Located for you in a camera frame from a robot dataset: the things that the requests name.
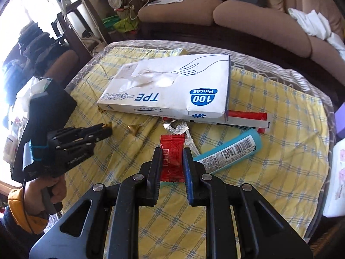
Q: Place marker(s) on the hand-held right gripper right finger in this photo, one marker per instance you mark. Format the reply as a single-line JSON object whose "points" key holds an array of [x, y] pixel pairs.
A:
{"points": [[188, 175]]}

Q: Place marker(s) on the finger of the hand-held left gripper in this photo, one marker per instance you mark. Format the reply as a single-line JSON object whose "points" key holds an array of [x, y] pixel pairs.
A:
{"points": [[80, 132], [86, 141]]}

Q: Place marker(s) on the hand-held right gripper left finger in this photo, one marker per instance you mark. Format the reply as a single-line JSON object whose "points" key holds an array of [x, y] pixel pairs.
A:
{"points": [[156, 167]]}

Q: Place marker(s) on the red snack packet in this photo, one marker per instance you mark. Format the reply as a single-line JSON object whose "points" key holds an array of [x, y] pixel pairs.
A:
{"points": [[172, 151]]}

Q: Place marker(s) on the person's left forearm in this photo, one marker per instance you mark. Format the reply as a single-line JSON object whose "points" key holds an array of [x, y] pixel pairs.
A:
{"points": [[16, 210]]}

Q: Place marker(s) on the person's left hand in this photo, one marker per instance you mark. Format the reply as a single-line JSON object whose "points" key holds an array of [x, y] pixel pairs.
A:
{"points": [[33, 194]]}

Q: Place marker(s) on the white tissue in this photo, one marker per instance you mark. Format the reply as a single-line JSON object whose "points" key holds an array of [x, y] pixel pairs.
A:
{"points": [[32, 89]]}

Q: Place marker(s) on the gold wrapped candy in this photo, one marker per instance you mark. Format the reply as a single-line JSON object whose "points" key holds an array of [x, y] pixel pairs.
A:
{"points": [[102, 110], [134, 128]]}

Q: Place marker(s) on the silver foil blister pack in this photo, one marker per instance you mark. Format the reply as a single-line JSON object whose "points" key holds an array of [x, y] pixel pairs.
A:
{"points": [[176, 128]]}

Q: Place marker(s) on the brown armchair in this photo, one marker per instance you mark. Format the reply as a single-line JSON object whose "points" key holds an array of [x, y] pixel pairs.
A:
{"points": [[64, 59]]}

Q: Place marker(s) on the teal tube with barcode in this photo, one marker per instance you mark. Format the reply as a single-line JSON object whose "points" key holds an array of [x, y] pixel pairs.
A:
{"points": [[234, 151]]}

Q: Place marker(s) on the pile of dark clothes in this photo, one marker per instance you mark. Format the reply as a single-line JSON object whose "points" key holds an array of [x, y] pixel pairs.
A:
{"points": [[37, 40]]}

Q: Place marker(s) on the yellow checked tablecloth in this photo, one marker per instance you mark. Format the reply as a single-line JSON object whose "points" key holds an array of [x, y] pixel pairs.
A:
{"points": [[269, 172]]}

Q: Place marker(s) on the red and white long box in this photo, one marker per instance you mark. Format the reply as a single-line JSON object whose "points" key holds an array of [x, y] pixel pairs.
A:
{"points": [[248, 120]]}

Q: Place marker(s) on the white glove box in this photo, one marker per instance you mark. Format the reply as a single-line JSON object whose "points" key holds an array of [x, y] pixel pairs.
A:
{"points": [[167, 86]]}

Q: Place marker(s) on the dark wooden chair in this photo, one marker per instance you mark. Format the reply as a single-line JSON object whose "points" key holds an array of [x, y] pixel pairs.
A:
{"points": [[72, 19]]}

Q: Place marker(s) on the green bag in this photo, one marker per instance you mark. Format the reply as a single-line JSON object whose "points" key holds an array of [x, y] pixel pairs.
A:
{"points": [[118, 23]]}

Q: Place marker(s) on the round white fan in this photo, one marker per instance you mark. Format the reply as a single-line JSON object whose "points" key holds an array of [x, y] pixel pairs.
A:
{"points": [[117, 1]]}

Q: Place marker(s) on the white printed plastic bag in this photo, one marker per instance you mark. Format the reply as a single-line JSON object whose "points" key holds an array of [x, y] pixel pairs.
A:
{"points": [[337, 178]]}

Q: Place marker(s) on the white papers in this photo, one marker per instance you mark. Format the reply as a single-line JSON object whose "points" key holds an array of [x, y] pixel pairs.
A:
{"points": [[168, 0]]}

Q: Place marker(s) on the purple box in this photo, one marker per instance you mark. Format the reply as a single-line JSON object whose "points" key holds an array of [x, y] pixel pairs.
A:
{"points": [[341, 125]]}

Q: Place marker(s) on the brown sofa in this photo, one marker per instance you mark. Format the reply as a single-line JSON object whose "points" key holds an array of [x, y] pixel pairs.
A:
{"points": [[242, 19]]}

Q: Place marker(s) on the white cloth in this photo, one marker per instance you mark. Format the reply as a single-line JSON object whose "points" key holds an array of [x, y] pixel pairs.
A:
{"points": [[315, 24]]}

